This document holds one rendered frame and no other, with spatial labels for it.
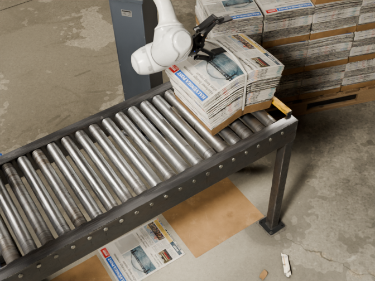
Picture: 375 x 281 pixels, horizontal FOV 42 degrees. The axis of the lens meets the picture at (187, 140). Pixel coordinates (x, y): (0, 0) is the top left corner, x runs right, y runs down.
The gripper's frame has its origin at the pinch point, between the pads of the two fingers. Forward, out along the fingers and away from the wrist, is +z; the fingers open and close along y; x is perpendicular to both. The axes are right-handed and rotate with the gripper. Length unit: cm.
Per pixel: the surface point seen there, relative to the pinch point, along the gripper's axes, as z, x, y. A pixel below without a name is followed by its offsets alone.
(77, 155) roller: -65, -8, 42
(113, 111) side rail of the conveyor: -40, -23, 41
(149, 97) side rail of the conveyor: -22, -21, 39
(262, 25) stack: 60, -40, 37
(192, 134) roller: -19.5, 9.4, 38.3
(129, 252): -47, -1, 120
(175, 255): -28, 15, 119
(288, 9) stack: 73, -36, 29
